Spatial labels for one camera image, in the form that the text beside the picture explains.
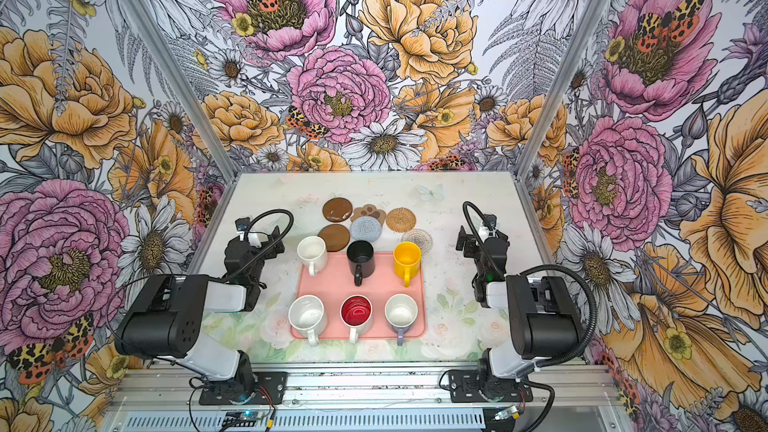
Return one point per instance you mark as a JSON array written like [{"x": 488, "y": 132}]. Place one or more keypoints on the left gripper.
[{"x": 264, "y": 250}]

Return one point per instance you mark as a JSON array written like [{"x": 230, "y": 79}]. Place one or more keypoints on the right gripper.
[{"x": 475, "y": 246}]

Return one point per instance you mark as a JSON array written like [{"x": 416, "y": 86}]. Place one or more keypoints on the clear patterned round coaster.
[{"x": 420, "y": 238}]

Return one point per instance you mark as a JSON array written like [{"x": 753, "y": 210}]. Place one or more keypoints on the woven rattan round coaster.
[{"x": 401, "y": 220}]

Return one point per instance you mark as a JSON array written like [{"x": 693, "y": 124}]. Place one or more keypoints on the dark brown round coaster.
[{"x": 337, "y": 210}]

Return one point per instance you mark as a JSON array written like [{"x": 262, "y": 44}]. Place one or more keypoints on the grey round felt coaster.
[{"x": 366, "y": 228}]

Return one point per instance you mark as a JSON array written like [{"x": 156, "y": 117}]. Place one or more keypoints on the brown paw shaped coaster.
[{"x": 369, "y": 210}]

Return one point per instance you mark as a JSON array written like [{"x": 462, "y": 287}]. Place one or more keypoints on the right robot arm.
[{"x": 552, "y": 316}]

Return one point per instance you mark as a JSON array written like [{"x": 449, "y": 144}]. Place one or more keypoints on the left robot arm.
[{"x": 164, "y": 321}]

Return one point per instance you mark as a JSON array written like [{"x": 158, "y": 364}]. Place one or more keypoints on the white mug back left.
[{"x": 313, "y": 254}]

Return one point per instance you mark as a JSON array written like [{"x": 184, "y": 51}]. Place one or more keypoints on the yellow mug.
[{"x": 407, "y": 261}]

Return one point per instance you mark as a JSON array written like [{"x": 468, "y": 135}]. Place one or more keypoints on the white mug front left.
[{"x": 308, "y": 316}]

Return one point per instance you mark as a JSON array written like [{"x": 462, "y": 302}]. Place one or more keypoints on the white lavender mug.
[{"x": 401, "y": 312}]

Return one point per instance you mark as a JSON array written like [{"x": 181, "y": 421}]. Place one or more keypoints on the black mug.
[{"x": 361, "y": 259}]

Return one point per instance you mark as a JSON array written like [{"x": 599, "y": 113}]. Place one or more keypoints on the pink silicone tray mat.
[{"x": 335, "y": 283}]

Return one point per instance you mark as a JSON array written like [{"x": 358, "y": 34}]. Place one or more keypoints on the red inside mug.
[{"x": 356, "y": 312}]

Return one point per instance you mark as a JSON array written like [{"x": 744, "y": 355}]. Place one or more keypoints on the left circuit board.
[{"x": 248, "y": 419}]

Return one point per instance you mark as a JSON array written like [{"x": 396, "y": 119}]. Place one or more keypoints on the circuit board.
[
  {"x": 248, "y": 419},
  {"x": 509, "y": 413}
]

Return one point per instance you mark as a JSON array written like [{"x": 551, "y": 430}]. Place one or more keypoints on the right circuit board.
[{"x": 509, "y": 413}]

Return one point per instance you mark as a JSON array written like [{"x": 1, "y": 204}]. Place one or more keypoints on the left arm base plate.
[{"x": 268, "y": 388}]

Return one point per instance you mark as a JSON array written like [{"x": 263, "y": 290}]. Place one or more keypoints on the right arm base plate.
[{"x": 468, "y": 386}]

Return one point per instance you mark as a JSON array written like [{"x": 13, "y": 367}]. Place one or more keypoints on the aluminium front rail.
[{"x": 336, "y": 386}]

